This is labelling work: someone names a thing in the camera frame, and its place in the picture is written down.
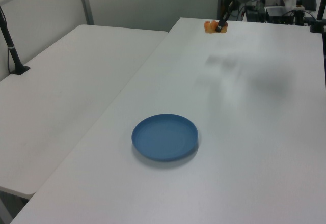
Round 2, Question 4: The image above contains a dark electronics unit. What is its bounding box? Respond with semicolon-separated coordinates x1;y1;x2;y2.
264;5;296;25

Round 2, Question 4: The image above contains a grey partition post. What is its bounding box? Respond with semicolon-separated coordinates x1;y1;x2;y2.
77;0;95;26

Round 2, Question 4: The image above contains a white side table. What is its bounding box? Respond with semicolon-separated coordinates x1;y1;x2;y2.
0;24;169;201

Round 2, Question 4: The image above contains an orange bread loaf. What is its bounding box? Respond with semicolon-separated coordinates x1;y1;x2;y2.
204;19;228;34

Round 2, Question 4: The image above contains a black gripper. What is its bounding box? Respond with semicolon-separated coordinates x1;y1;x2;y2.
216;0;235;33

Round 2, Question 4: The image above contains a black pole with zip tie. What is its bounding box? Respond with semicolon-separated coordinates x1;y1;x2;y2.
0;5;31;76

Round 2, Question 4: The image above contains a blue round plate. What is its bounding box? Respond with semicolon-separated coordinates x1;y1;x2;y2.
131;114;199;163

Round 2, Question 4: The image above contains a black clamped pole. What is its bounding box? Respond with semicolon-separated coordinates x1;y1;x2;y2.
309;0;326;34

